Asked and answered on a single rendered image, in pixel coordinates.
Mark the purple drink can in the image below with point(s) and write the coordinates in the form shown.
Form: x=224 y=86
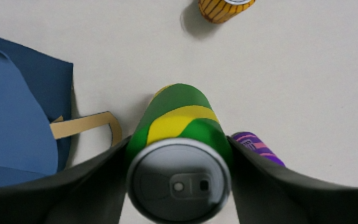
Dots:
x=255 y=144

